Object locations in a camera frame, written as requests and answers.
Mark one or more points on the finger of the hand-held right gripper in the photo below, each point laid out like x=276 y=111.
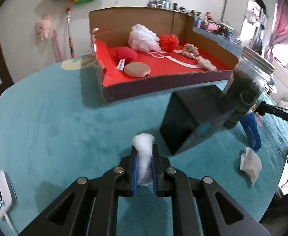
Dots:
x=276 y=110

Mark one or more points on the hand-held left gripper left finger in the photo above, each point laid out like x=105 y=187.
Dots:
x=135 y=172

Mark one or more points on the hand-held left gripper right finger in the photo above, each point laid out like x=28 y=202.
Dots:
x=154 y=174

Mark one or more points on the white cotton wad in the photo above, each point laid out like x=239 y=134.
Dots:
x=144 y=157

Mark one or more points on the white fluffy plush piece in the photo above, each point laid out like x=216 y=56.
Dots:
x=206 y=64

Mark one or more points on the beige round powder puff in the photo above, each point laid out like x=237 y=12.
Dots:
x=136 y=69

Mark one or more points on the pink and white scrunchie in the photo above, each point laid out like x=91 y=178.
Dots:
x=190 y=50

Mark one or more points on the cardboard box with red inside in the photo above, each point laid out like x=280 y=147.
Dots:
x=173 y=69

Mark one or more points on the red fuzzy puff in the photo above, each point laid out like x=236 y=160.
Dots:
x=125 y=53

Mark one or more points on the tall glass jar dark contents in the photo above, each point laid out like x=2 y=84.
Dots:
x=244 y=91

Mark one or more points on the white crumpled tissue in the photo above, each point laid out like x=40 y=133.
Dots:
x=250 y=164

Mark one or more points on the black box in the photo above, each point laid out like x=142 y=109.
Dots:
x=183 y=118

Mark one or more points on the pink curtain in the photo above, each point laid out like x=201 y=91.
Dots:
x=286 y=24

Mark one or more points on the side table with bottles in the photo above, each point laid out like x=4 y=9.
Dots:
x=222 y=41

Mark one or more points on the white fridge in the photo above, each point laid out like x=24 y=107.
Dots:
x=234 y=7

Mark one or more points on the row of cosmetic bottles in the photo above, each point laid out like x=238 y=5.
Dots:
x=207 y=21

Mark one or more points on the red yarn ball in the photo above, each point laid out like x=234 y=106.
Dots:
x=168 y=41

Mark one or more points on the white mesh bath pouf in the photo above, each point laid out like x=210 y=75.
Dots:
x=142 y=38

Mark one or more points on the white smart plug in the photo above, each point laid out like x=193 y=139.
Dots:
x=1 y=194

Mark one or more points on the pink stick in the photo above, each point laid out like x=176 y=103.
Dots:
x=57 y=46

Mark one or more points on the orange and white stick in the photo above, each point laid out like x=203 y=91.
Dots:
x=70 y=34

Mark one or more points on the pink plush toy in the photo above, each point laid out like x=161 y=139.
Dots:
x=43 y=27

